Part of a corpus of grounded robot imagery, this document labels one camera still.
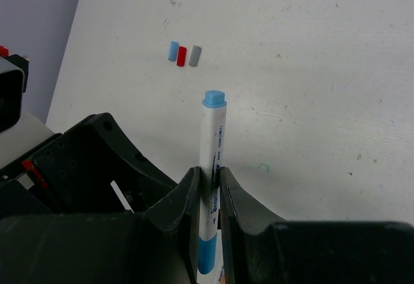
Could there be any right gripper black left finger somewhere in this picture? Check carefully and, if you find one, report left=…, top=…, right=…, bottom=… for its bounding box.
left=1, top=168, right=200, bottom=283

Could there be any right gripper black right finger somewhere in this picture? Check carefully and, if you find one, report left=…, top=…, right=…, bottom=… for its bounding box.
left=220, top=168, right=413, bottom=283

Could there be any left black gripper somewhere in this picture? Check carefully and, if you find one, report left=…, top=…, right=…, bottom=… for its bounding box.
left=1, top=113, right=177, bottom=215

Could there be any blue cap pen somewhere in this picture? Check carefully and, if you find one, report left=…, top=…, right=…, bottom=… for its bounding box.
left=197, top=90, right=227, bottom=276

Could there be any red pen cap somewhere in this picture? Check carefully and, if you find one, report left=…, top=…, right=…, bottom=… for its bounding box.
left=176, top=45, right=187, bottom=67

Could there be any light blue pen cap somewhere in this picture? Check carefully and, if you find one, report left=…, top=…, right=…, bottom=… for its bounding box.
left=168, top=41, right=179, bottom=61

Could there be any grey pen cap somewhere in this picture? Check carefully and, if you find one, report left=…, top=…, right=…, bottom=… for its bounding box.
left=188, top=45, right=202, bottom=67

